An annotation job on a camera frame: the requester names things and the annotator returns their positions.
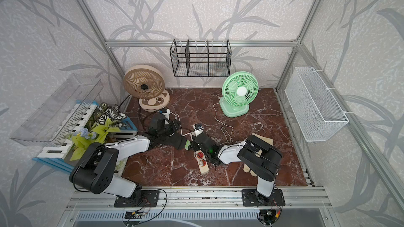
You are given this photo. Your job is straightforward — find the beige fan white cable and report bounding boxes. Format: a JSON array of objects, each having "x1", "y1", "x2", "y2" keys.
[{"x1": 154, "y1": 96, "x2": 196, "y2": 138}]

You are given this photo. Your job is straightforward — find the beige red power strip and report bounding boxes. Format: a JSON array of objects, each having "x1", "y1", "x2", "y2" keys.
[{"x1": 194, "y1": 150, "x2": 209, "y2": 174}]

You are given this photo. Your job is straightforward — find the green fan white cable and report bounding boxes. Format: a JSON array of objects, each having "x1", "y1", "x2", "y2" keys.
[{"x1": 212, "y1": 102, "x2": 235, "y2": 144}]

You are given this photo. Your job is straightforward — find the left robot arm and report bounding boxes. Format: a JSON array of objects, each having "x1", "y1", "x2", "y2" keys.
[{"x1": 69, "y1": 113, "x2": 187, "y2": 198}]

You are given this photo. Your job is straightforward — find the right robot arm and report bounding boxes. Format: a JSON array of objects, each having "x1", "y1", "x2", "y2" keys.
[{"x1": 191, "y1": 132, "x2": 283, "y2": 198}]

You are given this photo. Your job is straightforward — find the beige desk fan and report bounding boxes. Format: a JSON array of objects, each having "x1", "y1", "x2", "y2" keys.
[{"x1": 123, "y1": 65, "x2": 170, "y2": 112}]

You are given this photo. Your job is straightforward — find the green desk fan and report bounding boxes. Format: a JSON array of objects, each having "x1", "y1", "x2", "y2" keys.
[{"x1": 219, "y1": 71, "x2": 259, "y2": 118}]

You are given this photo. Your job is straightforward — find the artificial green plant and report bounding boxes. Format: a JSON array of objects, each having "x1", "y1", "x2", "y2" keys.
[{"x1": 66, "y1": 103, "x2": 126, "y2": 161}]

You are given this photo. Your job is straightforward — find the cream leather glove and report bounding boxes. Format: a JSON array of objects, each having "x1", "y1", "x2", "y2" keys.
[{"x1": 237, "y1": 134, "x2": 282, "y2": 181}]

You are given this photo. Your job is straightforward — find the blue white wooden crate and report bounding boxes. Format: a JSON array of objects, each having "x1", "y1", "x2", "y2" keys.
[{"x1": 33, "y1": 102, "x2": 137, "y2": 174}]

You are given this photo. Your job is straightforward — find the clear plastic tray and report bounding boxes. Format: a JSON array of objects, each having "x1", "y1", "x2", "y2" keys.
[{"x1": 10, "y1": 74, "x2": 103, "y2": 147}]

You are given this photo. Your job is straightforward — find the white mesh basket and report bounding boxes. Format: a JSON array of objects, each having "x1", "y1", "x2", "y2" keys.
[{"x1": 285, "y1": 66, "x2": 349, "y2": 142}]

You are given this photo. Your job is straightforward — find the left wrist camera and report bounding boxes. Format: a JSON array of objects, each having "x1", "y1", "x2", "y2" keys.
[{"x1": 159, "y1": 108, "x2": 171, "y2": 119}]

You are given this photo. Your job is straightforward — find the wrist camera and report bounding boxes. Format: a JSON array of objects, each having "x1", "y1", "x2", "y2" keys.
[
  {"x1": 159, "y1": 108, "x2": 171, "y2": 119},
  {"x1": 193, "y1": 123, "x2": 204, "y2": 136}
]

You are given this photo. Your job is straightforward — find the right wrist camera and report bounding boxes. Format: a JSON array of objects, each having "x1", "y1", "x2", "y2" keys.
[{"x1": 193, "y1": 123, "x2": 204, "y2": 136}]

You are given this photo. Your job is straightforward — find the black power strip cable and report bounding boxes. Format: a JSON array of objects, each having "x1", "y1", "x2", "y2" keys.
[{"x1": 118, "y1": 94, "x2": 177, "y2": 133}]

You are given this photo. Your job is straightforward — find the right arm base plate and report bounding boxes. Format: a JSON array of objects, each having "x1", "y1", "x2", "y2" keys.
[{"x1": 242, "y1": 188, "x2": 286, "y2": 207}]

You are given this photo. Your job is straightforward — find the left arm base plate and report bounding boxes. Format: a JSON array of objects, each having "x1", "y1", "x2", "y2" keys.
[{"x1": 114, "y1": 190, "x2": 159, "y2": 208}]

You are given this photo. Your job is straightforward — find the black wire basket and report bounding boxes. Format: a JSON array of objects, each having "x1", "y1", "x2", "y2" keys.
[{"x1": 169, "y1": 40, "x2": 232, "y2": 77}]

